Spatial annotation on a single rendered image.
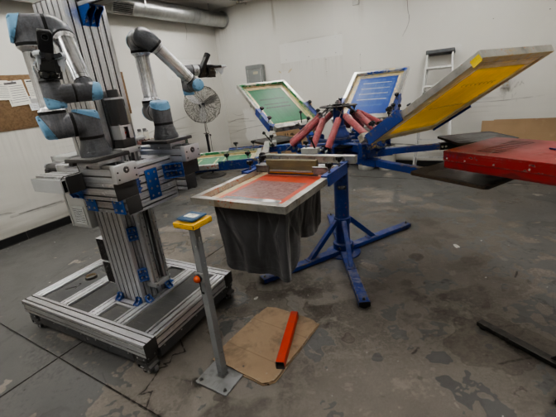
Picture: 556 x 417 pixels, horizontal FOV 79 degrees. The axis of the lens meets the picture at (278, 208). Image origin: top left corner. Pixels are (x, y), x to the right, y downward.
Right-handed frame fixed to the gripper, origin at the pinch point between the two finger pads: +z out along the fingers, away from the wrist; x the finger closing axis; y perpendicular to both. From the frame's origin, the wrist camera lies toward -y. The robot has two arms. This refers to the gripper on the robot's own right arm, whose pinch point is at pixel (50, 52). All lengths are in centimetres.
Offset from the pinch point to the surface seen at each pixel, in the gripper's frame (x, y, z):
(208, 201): -61, 62, -16
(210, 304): -54, 113, -3
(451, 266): -251, 135, 24
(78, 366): 4, 170, -73
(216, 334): -56, 132, -3
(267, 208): -75, 61, 17
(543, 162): -156, 36, 95
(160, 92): -192, -18, -470
